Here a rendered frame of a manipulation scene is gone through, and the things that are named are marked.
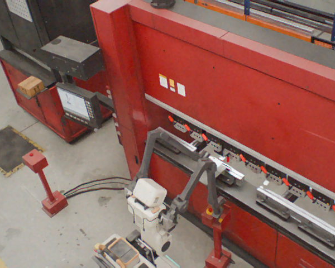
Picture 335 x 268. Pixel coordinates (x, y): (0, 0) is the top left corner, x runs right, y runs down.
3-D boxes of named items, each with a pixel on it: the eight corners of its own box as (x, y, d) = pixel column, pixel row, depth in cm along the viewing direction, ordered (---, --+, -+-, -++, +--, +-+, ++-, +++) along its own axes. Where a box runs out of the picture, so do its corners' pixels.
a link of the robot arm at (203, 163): (199, 153, 335) (208, 158, 328) (209, 158, 344) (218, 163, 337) (170, 205, 336) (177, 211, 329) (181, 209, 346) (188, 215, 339)
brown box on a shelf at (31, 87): (15, 90, 520) (12, 81, 512) (34, 80, 532) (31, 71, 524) (28, 100, 503) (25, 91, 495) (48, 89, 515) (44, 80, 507)
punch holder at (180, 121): (173, 127, 412) (171, 113, 401) (180, 121, 416) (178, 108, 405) (185, 133, 403) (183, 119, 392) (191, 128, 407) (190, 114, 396)
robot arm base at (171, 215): (160, 214, 334) (171, 223, 327) (166, 205, 334) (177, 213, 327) (166, 215, 341) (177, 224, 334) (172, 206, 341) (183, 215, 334)
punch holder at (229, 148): (224, 155, 377) (224, 140, 366) (230, 149, 381) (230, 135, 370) (239, 163, 369) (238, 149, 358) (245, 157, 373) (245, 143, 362)
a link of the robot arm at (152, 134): (146, 126, 357) (151, 129, 347) (162, 129, 362) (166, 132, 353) (134, 180, 364) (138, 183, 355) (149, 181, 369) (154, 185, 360)
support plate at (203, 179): (190, 176, 389) (190, 175, 389) (210, 159, 402) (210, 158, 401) (206, 186, 379) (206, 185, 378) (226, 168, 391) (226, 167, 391)
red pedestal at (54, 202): (41, 209, 511) (17, 157, 456) (58, 196, 523) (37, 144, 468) (51, 218, 500) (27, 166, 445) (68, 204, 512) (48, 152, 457)
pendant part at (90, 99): (64, 115, 432) (54, 84, 409) (73, 108, 439) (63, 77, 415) (98, 130, 410) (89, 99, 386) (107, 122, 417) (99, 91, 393)
